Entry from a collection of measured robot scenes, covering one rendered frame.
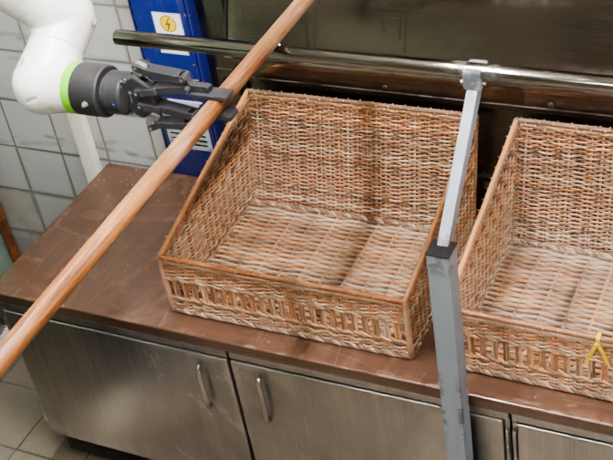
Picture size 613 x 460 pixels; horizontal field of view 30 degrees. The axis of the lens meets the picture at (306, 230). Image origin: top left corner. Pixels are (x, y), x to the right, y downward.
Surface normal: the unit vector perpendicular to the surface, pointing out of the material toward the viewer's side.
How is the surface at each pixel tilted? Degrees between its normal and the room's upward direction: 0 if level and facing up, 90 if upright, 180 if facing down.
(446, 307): 90
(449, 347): 90
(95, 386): 90
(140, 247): 0
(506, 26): 70
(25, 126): 90
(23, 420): 0
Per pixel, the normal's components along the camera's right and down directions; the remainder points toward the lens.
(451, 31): -0.44, 0.29
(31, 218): -0.41, 0.60
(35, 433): -0.14, -0.79
